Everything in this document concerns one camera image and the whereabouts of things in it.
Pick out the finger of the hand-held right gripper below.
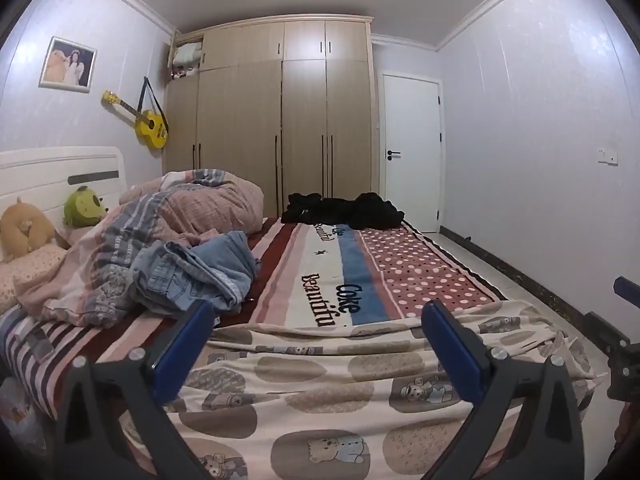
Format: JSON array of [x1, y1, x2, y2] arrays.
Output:
[[614, 275, 640, 309], [582, 311, 632, 357]]

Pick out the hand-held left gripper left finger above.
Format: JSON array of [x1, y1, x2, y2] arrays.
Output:
[[54, 300, 217, 480]]

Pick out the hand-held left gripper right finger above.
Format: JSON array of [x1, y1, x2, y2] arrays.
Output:
[[421, 301, 587, 480]]

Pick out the beige bear-print blanket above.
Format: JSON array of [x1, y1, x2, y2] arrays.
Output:
[[107, 300, 613, 480]]

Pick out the striped polka dot bed sheet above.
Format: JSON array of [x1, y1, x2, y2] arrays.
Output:
[[0, 215, 508, 421]]

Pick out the blue jeans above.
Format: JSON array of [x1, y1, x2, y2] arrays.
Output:
[[131, 231, 258, 317]]

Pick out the dark baseboard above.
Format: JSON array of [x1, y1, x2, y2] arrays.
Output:
[[440, 225, 640, 331]]

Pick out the pink striped quilt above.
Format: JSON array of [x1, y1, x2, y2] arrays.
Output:
[[12, 167, 266, 328]]

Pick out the black clothing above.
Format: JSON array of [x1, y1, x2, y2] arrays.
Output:
[[281, 191, 405, 231]]

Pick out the floral pillow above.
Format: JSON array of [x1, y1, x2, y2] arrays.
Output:
[[0, 245, 68, 316]]

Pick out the green plush toy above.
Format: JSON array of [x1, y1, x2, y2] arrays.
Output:
[[62, 186, 110, 227]]

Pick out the floral patterned cloth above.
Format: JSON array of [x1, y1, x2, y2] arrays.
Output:
[[0, 380, 51, 461]]

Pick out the tan plush toy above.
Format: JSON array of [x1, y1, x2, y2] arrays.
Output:
[[0, 197, 56, 263]]

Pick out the yellow ukulele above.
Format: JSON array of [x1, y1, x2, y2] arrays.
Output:
[[101, 76, 170, 150]]

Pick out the white door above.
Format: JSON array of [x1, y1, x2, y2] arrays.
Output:
[[382, 74, 445, 233]]

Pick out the white bed headboard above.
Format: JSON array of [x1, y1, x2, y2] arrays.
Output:
[[0, 146, 126, 211]]

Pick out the beige wooden wardrobe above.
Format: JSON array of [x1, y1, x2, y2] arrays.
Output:
[[162, 16, 375, 218]]

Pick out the folded bedding in wardrobe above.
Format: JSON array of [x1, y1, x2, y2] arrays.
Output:
[[171, 42, 203, 81]]

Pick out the framed wall picture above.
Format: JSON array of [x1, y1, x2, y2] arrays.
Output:
[[39, 36, 97, 93]]

